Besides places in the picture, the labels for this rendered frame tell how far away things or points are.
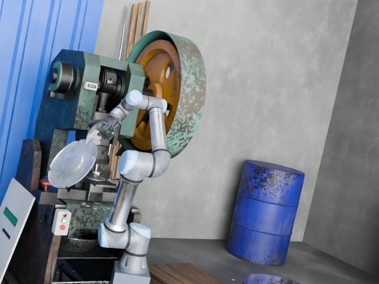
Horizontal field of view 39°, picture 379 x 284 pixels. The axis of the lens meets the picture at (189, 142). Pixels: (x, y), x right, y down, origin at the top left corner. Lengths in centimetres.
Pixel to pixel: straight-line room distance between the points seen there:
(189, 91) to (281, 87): 264
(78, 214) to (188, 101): 91
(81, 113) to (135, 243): 86
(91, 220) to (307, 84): 339
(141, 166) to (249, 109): 307
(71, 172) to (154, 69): 116
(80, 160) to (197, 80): 91
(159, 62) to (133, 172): 120
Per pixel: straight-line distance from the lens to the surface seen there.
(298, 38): 579
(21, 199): 356
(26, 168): 362
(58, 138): 345
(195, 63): 323
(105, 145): 329
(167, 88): 338
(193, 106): 316
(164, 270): 323
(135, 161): 248
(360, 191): 590
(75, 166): 268
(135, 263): 277
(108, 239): 269
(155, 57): 358
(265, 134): 563
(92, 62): 317
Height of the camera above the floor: 138
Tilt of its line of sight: 5 degrees down
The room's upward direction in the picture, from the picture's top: 12 degrees clockwise
